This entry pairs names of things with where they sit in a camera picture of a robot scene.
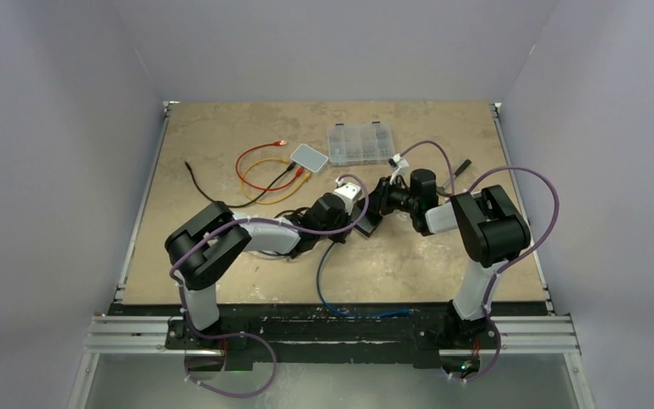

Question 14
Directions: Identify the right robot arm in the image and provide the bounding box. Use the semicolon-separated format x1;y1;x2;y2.
354;169;531;347

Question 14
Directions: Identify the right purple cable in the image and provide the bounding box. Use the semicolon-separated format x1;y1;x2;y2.
390;140;562;385

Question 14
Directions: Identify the hammer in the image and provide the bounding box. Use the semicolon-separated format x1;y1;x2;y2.
437;159;472;198

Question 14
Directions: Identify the clear plastic organizer box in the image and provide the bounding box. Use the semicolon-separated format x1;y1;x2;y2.
327;121;396;166

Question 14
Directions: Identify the black ethernet cable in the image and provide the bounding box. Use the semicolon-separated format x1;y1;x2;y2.
183;160;296;210

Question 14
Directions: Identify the black mounting base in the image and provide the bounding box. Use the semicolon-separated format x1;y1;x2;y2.
165;302;500;374

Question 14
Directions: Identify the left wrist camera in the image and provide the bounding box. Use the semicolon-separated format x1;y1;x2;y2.
332;177;364;215

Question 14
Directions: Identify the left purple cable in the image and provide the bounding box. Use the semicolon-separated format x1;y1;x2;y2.
168;173;371;400

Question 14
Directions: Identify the red ethernet cable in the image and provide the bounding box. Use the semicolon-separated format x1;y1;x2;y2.
235;138;306;192

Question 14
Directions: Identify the short blue ethernet cable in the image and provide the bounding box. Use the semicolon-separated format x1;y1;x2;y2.
315;241;414;320

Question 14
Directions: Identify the yellow ethernet cable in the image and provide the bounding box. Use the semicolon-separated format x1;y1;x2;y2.
239;158;313;205

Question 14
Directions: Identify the black rectangular box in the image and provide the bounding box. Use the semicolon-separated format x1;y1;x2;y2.
355;213;383;238

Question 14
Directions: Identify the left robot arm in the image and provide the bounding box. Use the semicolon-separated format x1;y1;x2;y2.
164;191;360;349

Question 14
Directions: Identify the white network switch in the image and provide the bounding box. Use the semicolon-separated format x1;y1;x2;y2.
290;144;329;174

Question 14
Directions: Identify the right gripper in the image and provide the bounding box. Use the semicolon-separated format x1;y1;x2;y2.
356;176;417;216

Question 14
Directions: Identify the purple cable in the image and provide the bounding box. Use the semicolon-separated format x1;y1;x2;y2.
168;173;371;400
390;140;562;385

